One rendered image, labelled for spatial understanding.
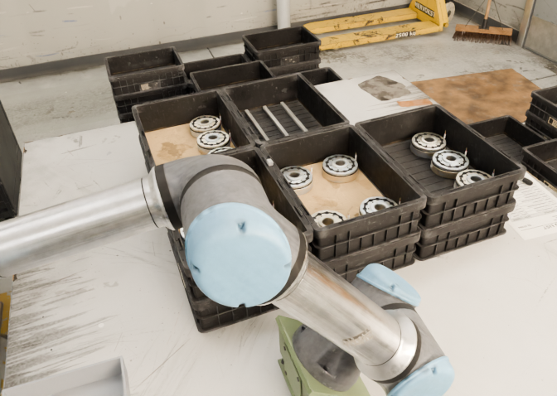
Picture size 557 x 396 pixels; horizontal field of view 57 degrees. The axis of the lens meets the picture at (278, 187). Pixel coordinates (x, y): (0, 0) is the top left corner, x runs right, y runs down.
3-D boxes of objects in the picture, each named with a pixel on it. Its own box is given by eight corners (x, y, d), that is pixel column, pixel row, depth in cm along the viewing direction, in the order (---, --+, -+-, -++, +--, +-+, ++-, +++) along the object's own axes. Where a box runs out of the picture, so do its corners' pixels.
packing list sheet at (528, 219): (593, 223, 147) (593, 221, 147) (527, 243, 141) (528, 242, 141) (515, 163, 172) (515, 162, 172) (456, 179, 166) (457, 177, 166)
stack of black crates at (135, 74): (186, 113, 323) (174, 45, 296) (196, 137, 300) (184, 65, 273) (121, 127, 313) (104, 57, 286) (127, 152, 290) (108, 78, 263)
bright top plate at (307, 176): (318, 181, 142) (318, 180, 141) (285, 192, 139) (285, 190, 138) (302, 163, 149) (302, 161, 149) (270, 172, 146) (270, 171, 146)
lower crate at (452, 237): (509, 236, 144) (519, 203, 137) (418, 266, 136) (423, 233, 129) (427, 162, 174) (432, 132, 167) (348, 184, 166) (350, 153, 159)
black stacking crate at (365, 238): (422, 235, 130) (428, 200, 123) (316, 269, 122) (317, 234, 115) (350, 156, 159) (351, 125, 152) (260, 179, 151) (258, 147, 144)
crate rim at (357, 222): (428, 207, 124) (430, 199, 122) (316, 240, 116) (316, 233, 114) (351, 129, 154) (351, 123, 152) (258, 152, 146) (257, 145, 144)
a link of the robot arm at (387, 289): (363, 312, 107) (405, 266, 103) (390, 364, 96) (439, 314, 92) (321, 295, 101) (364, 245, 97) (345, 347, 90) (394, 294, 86)
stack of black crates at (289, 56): (303, 90, 343) (302, 25, 316) (321, 110, 320) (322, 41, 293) (246, 102, 333) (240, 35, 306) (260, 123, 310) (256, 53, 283)
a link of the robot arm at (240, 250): (430, 320, 94) (222, 146, 65) (476, 388, 82) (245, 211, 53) (380, 358, 96) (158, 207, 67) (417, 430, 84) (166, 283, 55)
